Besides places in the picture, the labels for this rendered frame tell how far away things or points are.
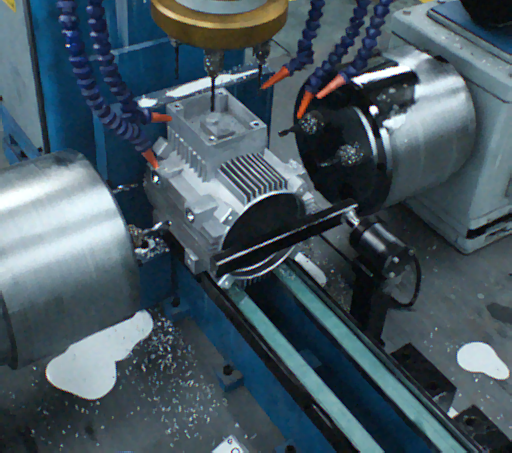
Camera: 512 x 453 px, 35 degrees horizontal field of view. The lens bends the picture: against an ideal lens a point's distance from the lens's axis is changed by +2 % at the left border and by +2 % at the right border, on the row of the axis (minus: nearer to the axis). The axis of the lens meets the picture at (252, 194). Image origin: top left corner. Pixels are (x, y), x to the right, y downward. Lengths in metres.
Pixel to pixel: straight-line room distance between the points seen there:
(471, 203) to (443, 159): 0.17
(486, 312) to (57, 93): 0.79
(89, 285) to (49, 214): 0.10
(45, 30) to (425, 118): 0.58
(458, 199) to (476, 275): 0.14
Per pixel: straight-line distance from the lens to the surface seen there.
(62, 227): 0.98
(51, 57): 1.21
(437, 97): 1.28
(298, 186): 1.13
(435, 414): 1.11
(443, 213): 1.51
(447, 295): 1.43
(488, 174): 1.41
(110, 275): 1.00
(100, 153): 1.20
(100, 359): 1.28
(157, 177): 1.19
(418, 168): 1.26
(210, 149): 1.10
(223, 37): 1.00
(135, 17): 1.25
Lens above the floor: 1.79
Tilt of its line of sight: 39 degrees down
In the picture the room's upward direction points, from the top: 4 degrees clockwise
